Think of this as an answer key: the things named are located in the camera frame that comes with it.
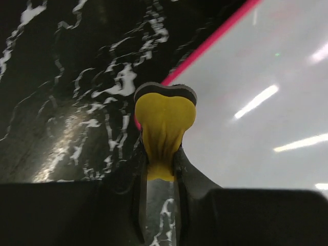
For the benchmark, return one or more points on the black marble pattern mat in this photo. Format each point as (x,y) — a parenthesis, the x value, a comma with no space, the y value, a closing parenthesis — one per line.
(69,70)

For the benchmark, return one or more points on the pink framed whiteboard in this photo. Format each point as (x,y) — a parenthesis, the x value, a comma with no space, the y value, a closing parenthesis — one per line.
(261,86)

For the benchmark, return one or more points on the yellow foam whiteboard eraser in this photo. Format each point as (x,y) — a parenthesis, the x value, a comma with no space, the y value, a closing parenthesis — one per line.
(164,114)

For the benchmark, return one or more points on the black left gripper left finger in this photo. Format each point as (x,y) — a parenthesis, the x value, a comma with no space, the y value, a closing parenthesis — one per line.
(107,211)

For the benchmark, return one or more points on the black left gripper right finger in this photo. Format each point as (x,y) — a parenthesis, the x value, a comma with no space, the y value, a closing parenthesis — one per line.
(207,214)

